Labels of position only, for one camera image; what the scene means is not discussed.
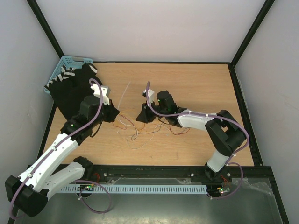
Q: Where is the right rear frame post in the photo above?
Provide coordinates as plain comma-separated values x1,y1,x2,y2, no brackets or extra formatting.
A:
230,0,275,70

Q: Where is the blue plastic basket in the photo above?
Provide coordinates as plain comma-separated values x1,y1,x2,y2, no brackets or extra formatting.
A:
44,55,93,97

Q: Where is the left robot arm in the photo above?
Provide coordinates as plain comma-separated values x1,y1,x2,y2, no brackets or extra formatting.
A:
5,94,119,217

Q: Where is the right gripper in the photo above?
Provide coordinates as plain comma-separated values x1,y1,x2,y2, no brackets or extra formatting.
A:
135,99,168,124

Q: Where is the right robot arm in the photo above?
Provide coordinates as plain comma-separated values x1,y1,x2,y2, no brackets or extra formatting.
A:
136,89,249,182

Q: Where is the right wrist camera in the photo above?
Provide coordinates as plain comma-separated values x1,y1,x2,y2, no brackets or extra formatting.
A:
142,89,155,103

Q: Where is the grey zip tie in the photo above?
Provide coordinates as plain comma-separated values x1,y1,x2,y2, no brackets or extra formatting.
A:
117,81,131,111

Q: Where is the black enclosure frame post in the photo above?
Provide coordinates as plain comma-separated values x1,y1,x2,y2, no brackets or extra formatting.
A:
27,0,64,58

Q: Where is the white wire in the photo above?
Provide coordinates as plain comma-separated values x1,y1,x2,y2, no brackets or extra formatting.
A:
116,114,171,150

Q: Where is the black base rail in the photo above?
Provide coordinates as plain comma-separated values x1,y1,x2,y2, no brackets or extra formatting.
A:
25,164,234,187

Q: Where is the red wire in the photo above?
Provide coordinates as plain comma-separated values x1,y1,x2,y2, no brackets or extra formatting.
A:
112,114,191,138

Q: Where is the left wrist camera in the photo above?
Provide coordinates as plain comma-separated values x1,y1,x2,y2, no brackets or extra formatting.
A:
91,83,110,105

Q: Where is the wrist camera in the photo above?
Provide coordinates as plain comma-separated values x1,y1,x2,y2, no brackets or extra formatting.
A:
142,89,155,103
91,83,110,105

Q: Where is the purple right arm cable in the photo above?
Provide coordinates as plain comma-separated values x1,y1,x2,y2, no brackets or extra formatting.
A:
145,81,250,200

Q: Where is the striped black white cloth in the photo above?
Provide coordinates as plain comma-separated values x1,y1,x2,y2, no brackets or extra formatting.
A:
44,63,98,91

